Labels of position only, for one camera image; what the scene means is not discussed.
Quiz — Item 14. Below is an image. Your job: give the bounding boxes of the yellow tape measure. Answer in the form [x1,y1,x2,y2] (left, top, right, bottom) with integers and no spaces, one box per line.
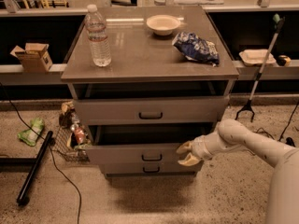
[277,55,291,66]

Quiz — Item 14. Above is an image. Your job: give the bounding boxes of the grey drawer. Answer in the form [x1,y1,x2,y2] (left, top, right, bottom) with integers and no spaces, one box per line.
[74,97,229,125]
[86,122,214,165]
[100,161,203,176]

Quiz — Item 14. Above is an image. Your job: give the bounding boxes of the white bowl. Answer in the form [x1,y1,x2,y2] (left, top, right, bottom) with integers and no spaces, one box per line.
[146,15,180,36]

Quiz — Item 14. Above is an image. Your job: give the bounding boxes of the wire basket with items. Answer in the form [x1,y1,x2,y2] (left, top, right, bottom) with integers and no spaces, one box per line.
[54,101,92,162]

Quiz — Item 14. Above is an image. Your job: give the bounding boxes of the grey drawer cabinet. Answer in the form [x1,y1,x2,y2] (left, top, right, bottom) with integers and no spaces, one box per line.
[61,5,240,179]

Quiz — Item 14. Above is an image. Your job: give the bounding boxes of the green snack bag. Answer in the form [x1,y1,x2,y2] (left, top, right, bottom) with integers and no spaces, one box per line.
[18,118,45,147]

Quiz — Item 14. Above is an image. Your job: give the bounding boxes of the black metal floor bar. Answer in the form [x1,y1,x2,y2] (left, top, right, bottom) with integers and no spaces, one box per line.
[17,131,53,206]

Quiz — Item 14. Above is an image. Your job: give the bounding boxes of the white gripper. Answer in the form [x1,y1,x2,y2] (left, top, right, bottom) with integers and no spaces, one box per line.
[176,135,213,167]

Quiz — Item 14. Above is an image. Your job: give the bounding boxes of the grey bottom drawer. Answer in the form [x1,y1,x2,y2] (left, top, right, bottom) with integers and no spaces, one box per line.
[100,161,203,176]

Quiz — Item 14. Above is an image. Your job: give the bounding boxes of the white takeout container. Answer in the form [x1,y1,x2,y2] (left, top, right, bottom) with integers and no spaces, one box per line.
[239,49,267,66]

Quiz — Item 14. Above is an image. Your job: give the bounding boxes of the black power cable left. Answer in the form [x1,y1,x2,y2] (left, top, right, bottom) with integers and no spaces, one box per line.
[0,81,83,224]

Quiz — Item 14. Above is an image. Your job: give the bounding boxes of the grabber reacher tool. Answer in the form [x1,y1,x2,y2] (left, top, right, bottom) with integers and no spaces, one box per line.
[235,13,285,121]

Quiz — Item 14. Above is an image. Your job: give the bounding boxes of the black power adapter with cord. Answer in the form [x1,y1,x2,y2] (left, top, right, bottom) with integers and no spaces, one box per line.
[250,104,299,147]

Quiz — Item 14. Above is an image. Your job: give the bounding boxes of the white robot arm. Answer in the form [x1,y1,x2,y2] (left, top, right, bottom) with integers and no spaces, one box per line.
[177,119,299,224]

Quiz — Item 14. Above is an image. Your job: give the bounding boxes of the blue chip bag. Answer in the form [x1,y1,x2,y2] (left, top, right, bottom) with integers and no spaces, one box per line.
[172,32,220,66]

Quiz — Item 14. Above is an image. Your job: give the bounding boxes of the grey top drawer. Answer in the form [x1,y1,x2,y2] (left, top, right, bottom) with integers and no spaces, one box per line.
[74,97,229,125]

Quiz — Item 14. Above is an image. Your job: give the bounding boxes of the brown cardboard box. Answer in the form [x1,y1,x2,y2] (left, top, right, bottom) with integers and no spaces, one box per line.
[10,43,52,73]

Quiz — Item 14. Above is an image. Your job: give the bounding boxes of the clear plastic water bottle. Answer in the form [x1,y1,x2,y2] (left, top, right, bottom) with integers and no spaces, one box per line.
[84,4,111,67]

